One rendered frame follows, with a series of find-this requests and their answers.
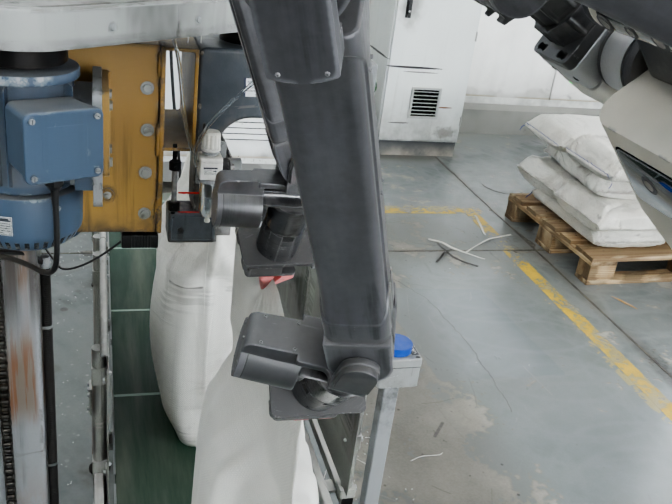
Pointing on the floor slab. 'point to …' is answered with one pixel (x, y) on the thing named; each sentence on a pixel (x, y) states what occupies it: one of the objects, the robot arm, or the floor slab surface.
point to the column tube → (25, 381)
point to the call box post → (378, 445)
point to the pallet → (604, 258)
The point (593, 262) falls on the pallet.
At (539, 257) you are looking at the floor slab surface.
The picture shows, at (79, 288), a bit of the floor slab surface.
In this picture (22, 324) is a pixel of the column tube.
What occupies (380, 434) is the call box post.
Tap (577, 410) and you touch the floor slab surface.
